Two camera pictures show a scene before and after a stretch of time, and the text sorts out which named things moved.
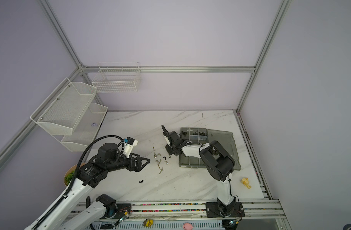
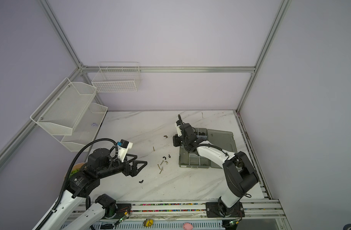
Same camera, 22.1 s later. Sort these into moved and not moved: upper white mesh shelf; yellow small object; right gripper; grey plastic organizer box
Moved: right gripper
Not moved: upper white mesh shelf; grey plastic organizer box; yellow small object
